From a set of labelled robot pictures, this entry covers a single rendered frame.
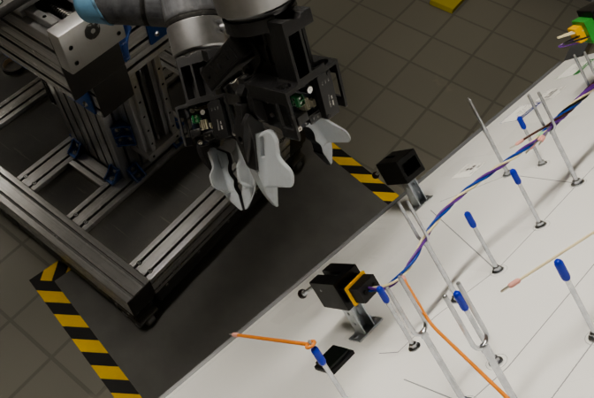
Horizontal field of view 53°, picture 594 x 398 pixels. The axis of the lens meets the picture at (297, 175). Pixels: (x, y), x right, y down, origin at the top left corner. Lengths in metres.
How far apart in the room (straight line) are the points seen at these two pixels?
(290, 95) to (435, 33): 2.34
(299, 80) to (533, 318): 0.34
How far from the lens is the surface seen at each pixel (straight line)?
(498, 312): 0.70
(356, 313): 0.80
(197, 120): 0.78
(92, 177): 2.08
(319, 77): 0.58
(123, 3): 0.94
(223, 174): 0.82
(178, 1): 0.81
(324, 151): 0.69
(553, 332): 0.64
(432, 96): 2.59
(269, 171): 0.63
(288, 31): 0.54
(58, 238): 2.00
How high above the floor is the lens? 1.81
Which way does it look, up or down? 53 degrees down
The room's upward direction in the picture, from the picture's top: straight up
